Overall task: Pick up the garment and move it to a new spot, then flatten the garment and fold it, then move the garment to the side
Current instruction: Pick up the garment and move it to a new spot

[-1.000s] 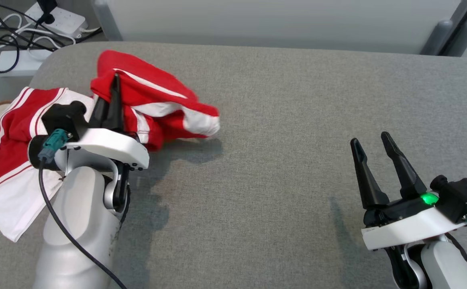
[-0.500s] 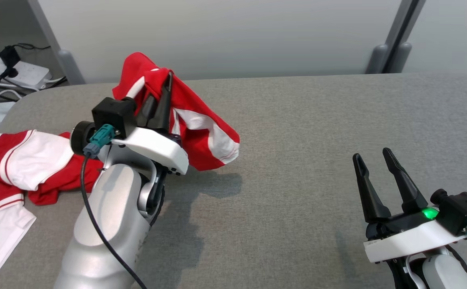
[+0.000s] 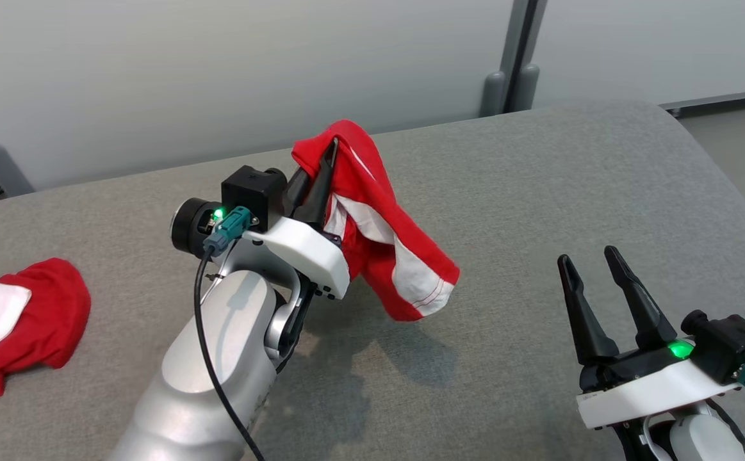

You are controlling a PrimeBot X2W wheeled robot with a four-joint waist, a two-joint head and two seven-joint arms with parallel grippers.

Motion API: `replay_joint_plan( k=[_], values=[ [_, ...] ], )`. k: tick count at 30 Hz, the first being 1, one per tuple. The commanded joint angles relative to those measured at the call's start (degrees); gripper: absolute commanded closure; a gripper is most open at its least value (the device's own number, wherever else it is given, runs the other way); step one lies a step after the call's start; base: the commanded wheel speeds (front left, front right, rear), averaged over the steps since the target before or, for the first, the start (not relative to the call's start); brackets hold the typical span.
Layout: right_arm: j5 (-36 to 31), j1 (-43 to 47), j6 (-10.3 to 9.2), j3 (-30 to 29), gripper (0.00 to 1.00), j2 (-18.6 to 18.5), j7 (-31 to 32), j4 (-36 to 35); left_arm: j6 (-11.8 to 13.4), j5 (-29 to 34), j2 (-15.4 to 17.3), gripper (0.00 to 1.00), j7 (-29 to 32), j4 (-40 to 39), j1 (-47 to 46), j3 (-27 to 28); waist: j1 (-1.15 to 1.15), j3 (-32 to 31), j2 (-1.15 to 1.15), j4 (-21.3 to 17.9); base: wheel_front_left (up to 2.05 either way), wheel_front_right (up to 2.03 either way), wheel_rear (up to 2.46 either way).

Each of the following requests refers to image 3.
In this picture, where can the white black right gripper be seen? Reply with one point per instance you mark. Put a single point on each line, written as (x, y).
(641, 390)

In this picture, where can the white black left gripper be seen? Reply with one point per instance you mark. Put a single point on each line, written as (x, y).
(302, 253)

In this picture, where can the red jersey with navy lettering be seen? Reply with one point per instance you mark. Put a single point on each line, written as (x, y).
(372, 256)

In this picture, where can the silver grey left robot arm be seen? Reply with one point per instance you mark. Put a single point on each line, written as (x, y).
(218, 358)

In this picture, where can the red and white garment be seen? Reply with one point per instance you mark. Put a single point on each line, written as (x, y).
(45, 320)

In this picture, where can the grey fabric upholstered surface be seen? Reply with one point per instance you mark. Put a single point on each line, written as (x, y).
(539, 192)

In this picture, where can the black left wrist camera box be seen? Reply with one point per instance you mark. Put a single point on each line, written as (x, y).
(250, 189)

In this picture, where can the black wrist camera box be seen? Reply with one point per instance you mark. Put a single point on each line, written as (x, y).
(250, 189)
(728, 346)

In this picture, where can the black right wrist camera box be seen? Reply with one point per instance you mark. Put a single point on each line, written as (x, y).
(728, 346)

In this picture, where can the grey paired partition post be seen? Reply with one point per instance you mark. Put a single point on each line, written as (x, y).
(527, 86)
(492, 96)

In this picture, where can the dark grey partition base rail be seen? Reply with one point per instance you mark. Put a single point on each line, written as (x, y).
(731, 101)

